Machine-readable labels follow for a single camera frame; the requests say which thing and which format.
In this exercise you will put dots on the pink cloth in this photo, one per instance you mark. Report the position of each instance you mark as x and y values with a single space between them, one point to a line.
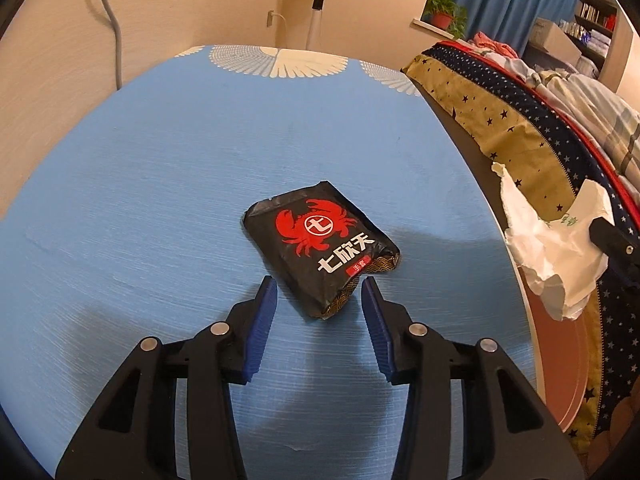
492 44

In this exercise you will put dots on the cardboard box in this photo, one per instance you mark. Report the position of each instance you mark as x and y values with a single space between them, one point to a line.
555 37

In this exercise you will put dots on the black snack packet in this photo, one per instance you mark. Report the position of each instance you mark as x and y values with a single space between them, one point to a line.
320 245

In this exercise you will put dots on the blue patterned table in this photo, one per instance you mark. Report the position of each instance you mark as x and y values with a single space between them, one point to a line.
150 185

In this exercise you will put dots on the white windowsill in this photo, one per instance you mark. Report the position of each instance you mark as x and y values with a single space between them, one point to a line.
424 23

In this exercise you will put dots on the wooden shelf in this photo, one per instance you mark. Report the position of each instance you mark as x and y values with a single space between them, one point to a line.
615 35

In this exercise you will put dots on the white pedestal fan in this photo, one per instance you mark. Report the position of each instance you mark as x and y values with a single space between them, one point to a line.
317 5

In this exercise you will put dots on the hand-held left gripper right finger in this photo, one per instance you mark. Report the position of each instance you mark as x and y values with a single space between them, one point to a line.
377 332

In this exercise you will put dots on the red blanket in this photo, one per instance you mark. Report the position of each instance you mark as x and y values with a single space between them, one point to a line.
605 165

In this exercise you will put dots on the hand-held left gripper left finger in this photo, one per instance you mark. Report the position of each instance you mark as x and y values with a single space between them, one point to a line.
262 332

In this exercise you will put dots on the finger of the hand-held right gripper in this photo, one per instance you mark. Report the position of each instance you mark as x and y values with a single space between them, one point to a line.
617 242

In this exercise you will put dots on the white wall outlet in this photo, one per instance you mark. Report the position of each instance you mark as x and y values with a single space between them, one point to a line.
270 19

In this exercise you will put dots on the yellow star bed sheet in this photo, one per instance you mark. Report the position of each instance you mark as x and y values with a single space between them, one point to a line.
500 110

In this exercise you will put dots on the navy star bed sheet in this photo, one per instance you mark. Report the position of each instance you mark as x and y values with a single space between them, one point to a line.
550 125

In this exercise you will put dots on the plaid blanket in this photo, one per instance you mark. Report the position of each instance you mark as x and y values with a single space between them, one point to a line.
600 105

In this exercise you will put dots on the potted green plant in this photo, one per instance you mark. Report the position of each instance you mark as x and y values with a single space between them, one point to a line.
445 10

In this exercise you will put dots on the white plastic bag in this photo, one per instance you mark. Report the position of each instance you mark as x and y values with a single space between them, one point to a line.
555 250

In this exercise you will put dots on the pink plastic basin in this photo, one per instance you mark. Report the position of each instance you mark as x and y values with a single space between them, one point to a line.
555 355

